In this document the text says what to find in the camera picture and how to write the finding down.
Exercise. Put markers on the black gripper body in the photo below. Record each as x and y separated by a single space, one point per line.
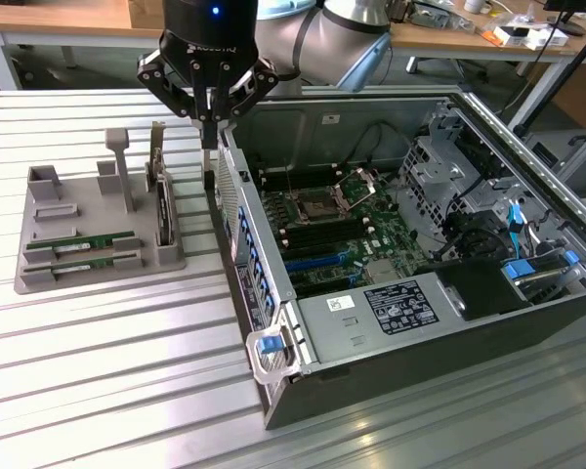
210 34

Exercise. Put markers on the green RAM stick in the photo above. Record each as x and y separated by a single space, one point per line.
102 240
97 264

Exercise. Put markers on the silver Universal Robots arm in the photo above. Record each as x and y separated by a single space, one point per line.
322 39

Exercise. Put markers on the brown cardboard box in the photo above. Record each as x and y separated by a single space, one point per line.
146 12

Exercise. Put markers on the black RAM slot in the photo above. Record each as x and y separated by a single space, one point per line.
322 241
298 173
322 234
303 183
322 222
322 228

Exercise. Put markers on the thin metal locking lever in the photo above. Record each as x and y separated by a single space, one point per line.
290 180

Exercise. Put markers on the black graphics card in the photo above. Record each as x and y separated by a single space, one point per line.
163 215

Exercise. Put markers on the grey parts rack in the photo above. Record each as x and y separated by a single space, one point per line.
93 195

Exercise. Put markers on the CPU socket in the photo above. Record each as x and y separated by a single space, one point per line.
315 207

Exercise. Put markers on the metal socket cover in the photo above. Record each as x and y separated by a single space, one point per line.
356 188

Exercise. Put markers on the blue expansion slot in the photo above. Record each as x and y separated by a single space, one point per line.
312 263

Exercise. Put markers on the grey metal device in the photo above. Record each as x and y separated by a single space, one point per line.
434 17

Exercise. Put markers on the green motherboard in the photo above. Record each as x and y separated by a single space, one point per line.
395 225

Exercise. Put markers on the perforated metal drive cage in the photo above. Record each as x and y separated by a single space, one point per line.
430 185

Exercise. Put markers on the black expansion slot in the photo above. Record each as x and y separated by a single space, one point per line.
327 288

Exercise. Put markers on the silver chipset heatsink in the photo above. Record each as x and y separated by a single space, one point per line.
380 272

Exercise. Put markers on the white cup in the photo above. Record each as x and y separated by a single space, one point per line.
474 6

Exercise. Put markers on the blue case release latch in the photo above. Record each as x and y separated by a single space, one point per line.
267 344

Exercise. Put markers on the grey power supply unit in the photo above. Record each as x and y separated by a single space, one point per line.
332 332

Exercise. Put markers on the white flat box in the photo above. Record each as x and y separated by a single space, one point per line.
547 39

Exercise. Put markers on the black tripod pole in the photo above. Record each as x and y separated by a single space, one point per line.
561 78

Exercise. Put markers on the blue drive latch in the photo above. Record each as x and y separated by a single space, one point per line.
517 269

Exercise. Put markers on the black monitor stand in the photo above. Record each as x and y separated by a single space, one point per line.
569 24

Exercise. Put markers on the open black PC case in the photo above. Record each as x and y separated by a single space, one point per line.
420 371

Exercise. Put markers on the wooden desk with white frame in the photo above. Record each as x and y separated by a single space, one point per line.
54 14
449 36

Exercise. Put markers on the black plastic duct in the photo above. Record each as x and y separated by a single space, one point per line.
478 288

